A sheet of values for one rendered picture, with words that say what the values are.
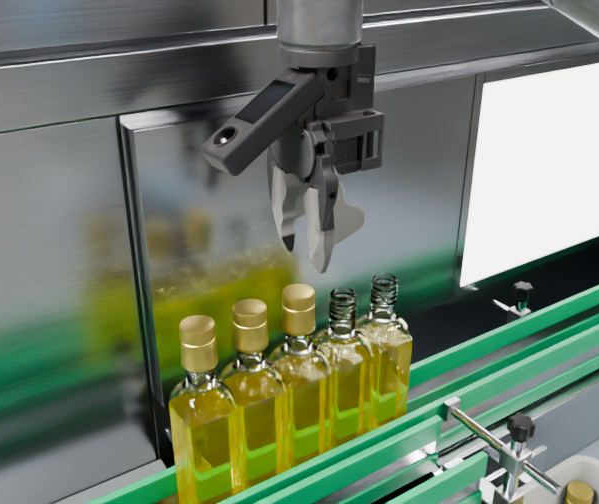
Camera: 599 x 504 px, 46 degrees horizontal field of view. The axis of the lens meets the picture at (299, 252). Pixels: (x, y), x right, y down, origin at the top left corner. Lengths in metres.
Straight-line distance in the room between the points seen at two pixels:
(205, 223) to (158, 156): 0.10
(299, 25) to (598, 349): 0.73
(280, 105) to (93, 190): 0.24
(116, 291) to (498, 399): 0.52
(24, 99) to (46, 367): 0.30
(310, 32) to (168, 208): 0.25
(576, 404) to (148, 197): 0.70
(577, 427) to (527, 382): 0.16
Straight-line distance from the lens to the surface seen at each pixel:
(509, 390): 1.01
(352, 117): 0.65
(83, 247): 0.77
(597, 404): 1.18
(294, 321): 0.72
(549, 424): 1.09
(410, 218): 0.96
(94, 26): 0.71
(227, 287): 0.82
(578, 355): 1.11
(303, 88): 0.62
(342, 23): 0.61
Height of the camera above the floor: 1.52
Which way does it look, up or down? 27 degrees down
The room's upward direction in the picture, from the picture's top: straight up
